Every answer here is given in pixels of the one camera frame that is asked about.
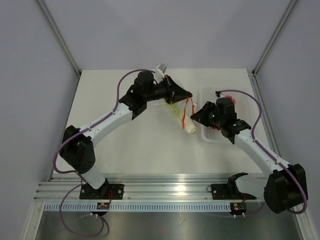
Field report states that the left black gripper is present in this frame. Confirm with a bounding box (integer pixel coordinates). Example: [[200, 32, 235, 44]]
[[144, 75, 192, 105]]

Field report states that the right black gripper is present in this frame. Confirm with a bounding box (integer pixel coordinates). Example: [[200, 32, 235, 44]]
[[190, 101, 225, 128]]

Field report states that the clear zip top bag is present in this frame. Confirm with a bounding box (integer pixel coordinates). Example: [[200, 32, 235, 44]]
[[151, 97, 197, 134]]

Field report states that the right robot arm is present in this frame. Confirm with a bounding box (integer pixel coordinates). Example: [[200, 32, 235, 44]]
[[190, 97, 308, 215]]

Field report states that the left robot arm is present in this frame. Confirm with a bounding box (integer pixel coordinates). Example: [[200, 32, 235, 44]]
[[57, 69, 193, 199]]

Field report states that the red grape bunch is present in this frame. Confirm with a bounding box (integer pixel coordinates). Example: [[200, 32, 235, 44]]
[[211, 125, 221, 131]]

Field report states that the peach fruit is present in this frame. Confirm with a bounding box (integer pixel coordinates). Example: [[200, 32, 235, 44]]
[[224, 95, 236, 105]]

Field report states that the white plastic basket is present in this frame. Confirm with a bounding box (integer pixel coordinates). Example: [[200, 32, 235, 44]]
[[199, 87, 255, 144]]

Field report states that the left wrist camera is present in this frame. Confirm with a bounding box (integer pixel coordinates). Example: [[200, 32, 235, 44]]
[[155, 63, 167, 79]]

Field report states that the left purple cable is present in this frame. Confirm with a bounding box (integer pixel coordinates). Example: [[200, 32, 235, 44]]
[[52, 68, 111, 237]]

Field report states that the purple cable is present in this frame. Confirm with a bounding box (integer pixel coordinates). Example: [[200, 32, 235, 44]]
[[52, 68, 111, 237], [207, 88, 309, 218]]

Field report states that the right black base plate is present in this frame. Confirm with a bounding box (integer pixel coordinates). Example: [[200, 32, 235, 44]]
[[206, 183, 257, 201]]

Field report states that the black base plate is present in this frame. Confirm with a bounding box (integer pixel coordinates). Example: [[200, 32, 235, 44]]
[[206, 183, 257, 201], [79, 183, 125, 200]]

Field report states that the aluminium mounting rail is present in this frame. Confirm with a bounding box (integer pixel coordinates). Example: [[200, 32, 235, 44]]
[[33, 173, 306, 201]]

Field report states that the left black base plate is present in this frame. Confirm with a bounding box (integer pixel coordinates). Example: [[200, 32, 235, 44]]
[[79, 183, 125, 200]]

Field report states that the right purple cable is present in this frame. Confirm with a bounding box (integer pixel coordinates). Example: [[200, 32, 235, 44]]
[[207, 88, 309, 218]]

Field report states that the right aluminium frame post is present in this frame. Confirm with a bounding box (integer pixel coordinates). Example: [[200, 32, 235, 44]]
[[252, 0, 300, 78]]

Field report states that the aluminium frame post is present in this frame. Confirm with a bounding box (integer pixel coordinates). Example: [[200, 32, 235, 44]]
[[252, 0, 300, 78], [34, 0, 82, 80]]

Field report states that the left aluminium frame post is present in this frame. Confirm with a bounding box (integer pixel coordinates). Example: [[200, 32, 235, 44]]
[[34, 0, 82, 80]]

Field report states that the white slotted cable duct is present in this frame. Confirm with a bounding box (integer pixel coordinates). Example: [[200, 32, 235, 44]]
[[44, 201, 231, 213]]

